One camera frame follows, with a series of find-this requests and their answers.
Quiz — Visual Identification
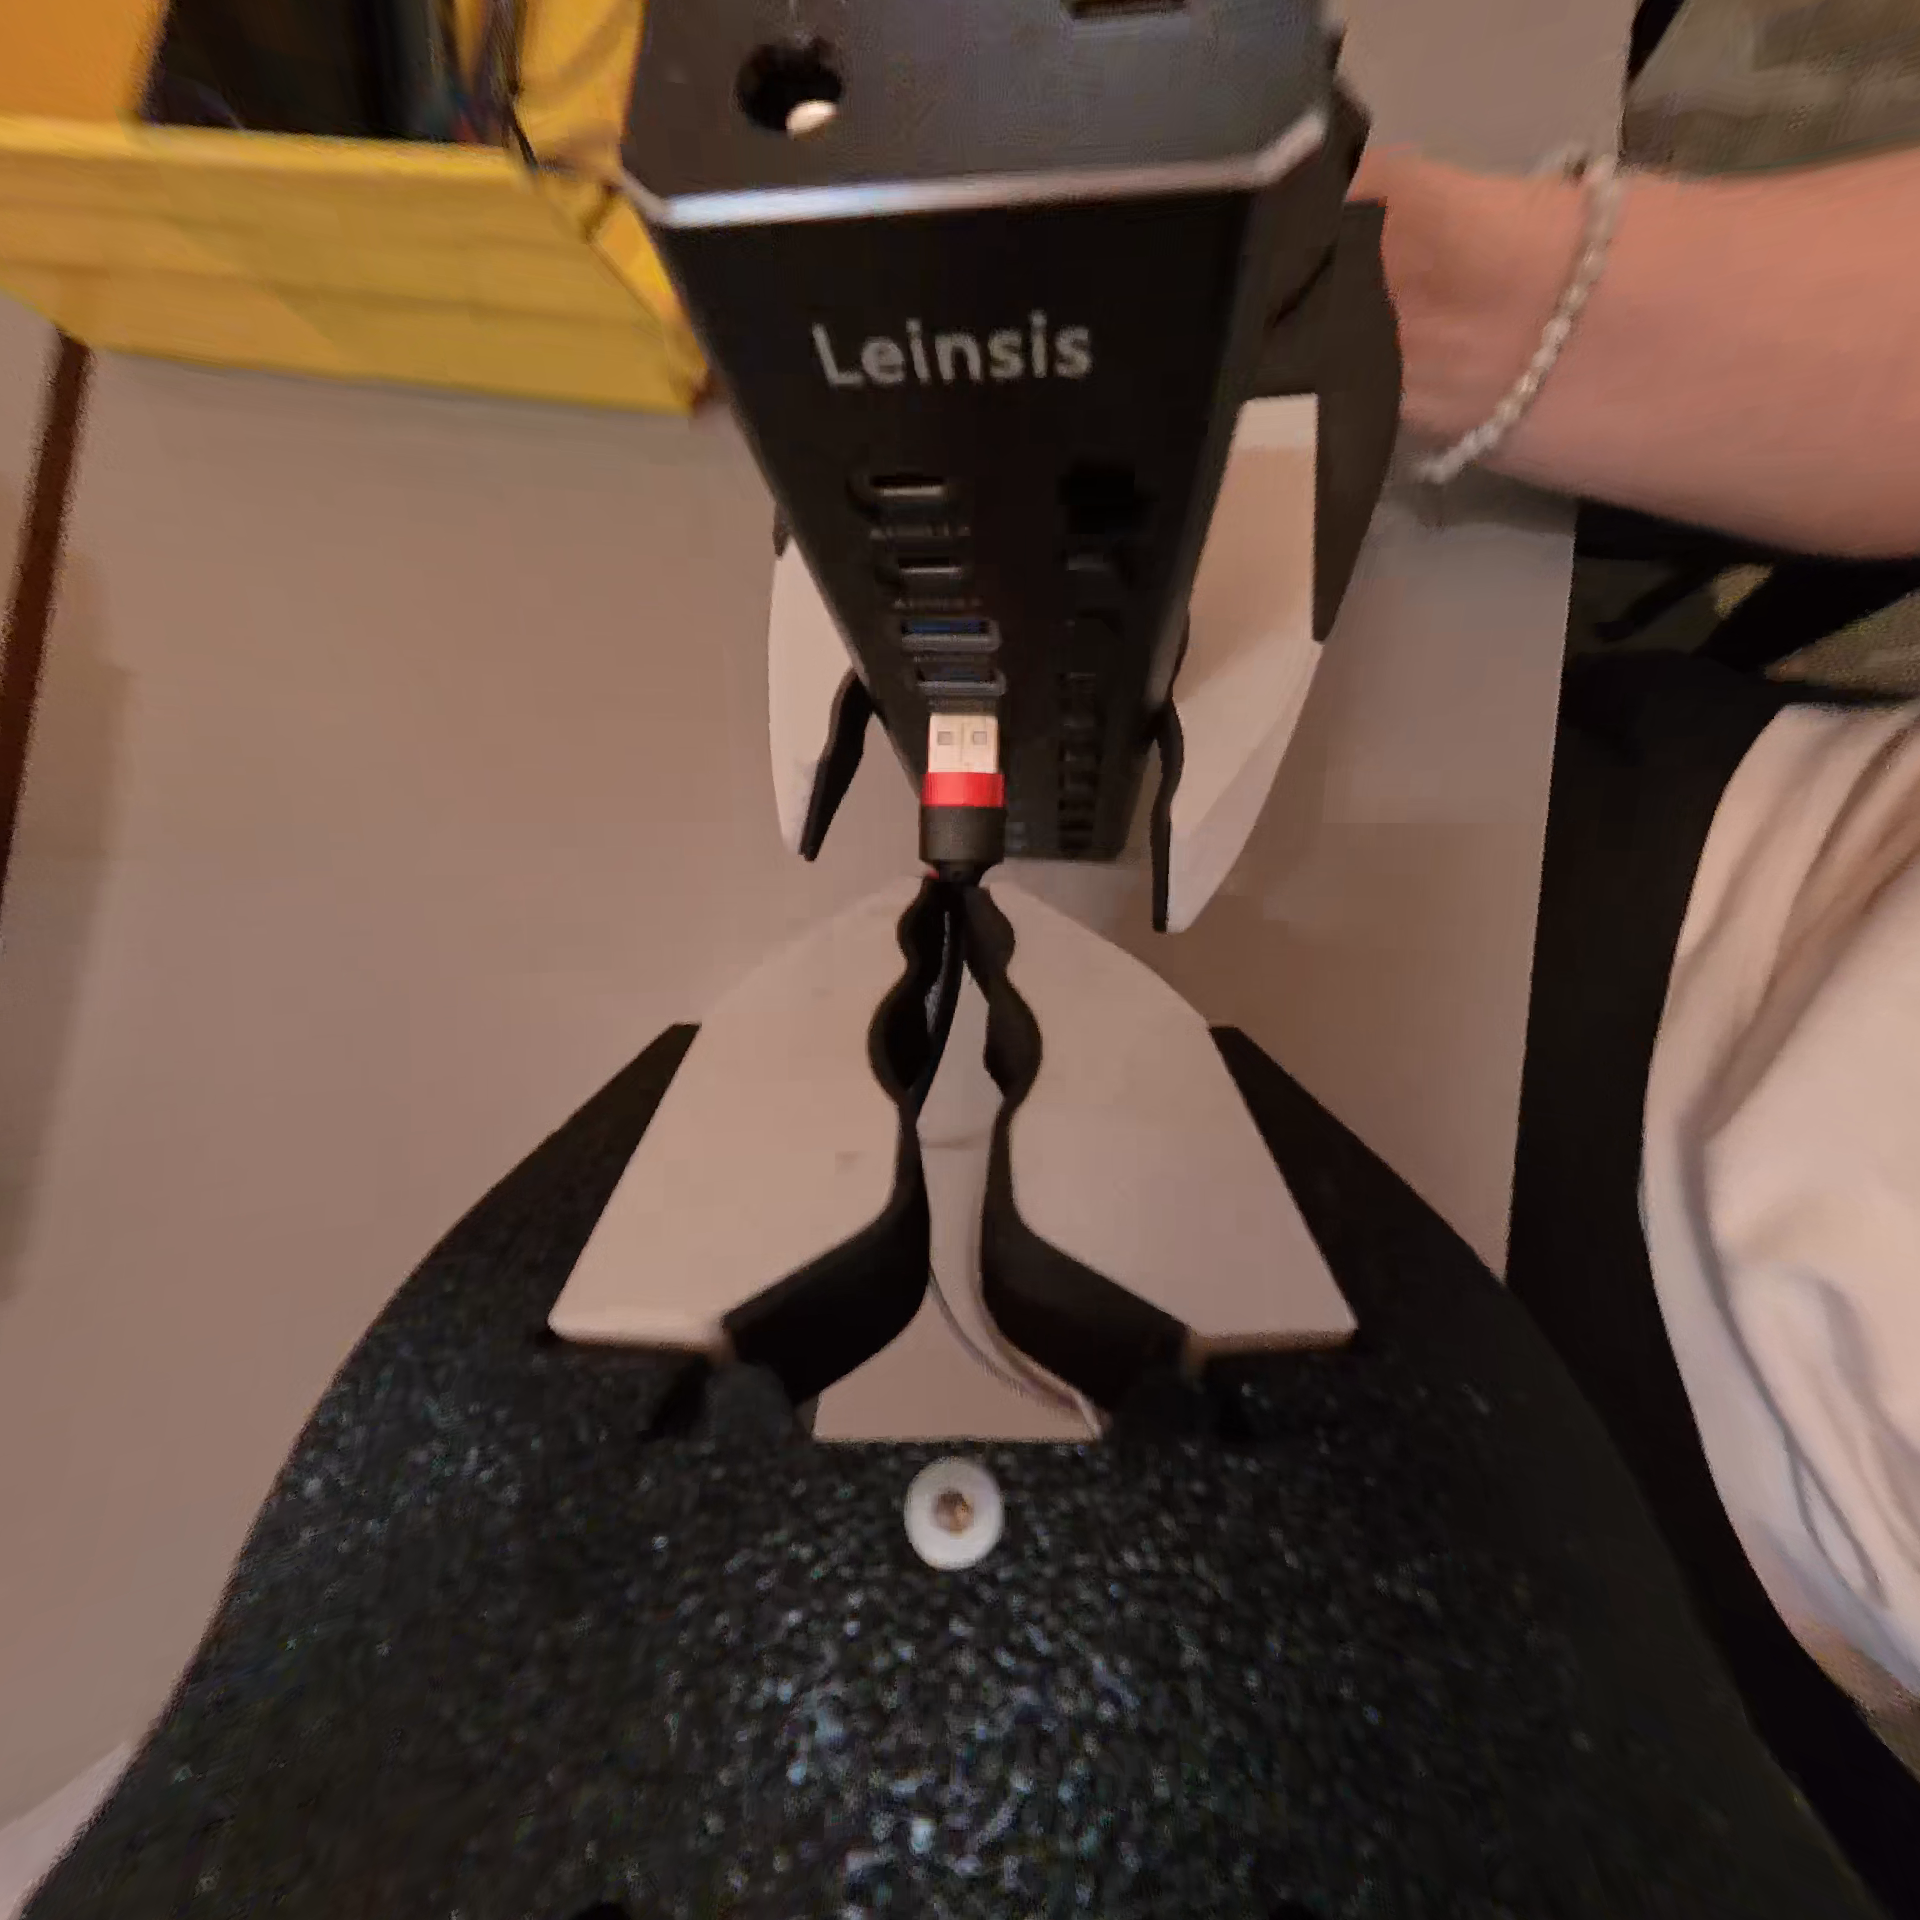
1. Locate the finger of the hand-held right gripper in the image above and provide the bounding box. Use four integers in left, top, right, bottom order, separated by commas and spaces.
1149, 121, 1403, 932
767, 541, 878, 866

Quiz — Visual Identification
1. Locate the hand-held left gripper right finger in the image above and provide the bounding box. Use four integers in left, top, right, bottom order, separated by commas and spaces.
975, 881, 1357, 1369

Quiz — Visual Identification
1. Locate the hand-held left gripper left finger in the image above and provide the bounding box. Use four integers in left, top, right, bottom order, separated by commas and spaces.
543, 886, 931, 1359

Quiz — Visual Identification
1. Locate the red black usb cable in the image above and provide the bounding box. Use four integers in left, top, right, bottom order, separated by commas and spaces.
893, 696, 1010, 1203

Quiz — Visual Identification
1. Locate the black usb hub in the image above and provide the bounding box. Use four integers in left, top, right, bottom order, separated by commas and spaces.
622, 0, 1337, 883

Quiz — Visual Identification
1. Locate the yellow plastic bin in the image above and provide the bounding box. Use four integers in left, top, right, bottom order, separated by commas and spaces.
0, 0, 716, 417

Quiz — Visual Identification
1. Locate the person's right forearm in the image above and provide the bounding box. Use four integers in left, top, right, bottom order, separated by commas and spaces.
1486, 150, 1920, 566

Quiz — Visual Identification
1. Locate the person's right hand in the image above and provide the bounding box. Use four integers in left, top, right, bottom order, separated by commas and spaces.
1343, 136, 1549, 452

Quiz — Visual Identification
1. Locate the white bead bracelet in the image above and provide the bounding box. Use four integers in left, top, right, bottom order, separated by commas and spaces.
1409, 144, 1637, 493

